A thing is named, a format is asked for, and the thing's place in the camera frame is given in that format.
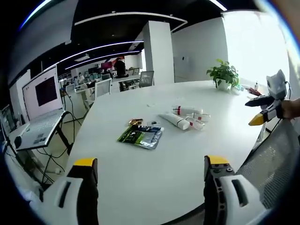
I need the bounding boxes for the red items on table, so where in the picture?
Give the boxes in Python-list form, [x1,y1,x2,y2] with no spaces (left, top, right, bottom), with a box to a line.
[246,87,262,96]

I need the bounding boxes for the grey-backed office chair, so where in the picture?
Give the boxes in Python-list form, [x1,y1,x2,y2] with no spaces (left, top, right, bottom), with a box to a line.
[139,70,155,88]

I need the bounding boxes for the potted green plant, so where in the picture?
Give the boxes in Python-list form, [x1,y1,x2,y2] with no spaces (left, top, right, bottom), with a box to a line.
[206,58,240,91]

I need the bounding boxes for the grey mesh office chair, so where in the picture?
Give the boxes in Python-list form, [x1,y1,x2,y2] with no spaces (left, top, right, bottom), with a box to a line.
[234,120,300,210]

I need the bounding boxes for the black laptop stand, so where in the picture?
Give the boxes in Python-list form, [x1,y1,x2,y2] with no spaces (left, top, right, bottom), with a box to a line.
[4,112,74,186]

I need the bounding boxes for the red-banded white skincare tube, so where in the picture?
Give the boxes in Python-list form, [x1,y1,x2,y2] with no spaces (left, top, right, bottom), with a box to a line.
[172,105,203,116]

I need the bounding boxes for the white laptop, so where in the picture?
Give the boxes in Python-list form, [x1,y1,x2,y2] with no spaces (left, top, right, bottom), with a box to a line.
[14,65,67,151]

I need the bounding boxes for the green snack packet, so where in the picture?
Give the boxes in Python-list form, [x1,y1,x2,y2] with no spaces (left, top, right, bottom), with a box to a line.
[117,126,144,147]

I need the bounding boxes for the red-label white skincare bottle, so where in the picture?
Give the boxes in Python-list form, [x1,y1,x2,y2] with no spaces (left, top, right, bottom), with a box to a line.
[187,118,206,131]

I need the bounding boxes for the silver blue foil packet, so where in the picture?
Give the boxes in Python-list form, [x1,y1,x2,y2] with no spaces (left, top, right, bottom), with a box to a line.
[136,125,165,150]

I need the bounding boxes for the person's right hand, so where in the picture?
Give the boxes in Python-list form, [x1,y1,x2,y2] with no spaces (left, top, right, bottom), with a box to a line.
[280,98,300,121]

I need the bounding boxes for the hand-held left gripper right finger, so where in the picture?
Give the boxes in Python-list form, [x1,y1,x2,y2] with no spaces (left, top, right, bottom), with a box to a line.
[203,155,265,225]

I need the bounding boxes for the slim white skincare bottle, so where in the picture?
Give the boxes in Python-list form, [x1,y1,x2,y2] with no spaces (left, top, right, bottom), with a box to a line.
[185,112,211,121]

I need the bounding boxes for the large white skincare tube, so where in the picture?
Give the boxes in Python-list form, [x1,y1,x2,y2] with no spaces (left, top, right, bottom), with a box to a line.
[158,112,190,130]

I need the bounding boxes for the white mesh office chair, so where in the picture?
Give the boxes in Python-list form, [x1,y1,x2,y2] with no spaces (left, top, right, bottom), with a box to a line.
[84,78,113,110]

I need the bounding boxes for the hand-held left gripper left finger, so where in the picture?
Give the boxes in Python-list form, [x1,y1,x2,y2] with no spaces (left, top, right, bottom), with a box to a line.
[30,158,99,225]

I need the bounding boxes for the white filing cabinet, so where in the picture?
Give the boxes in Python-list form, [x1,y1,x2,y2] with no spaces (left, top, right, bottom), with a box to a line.
[173,55,196,83]

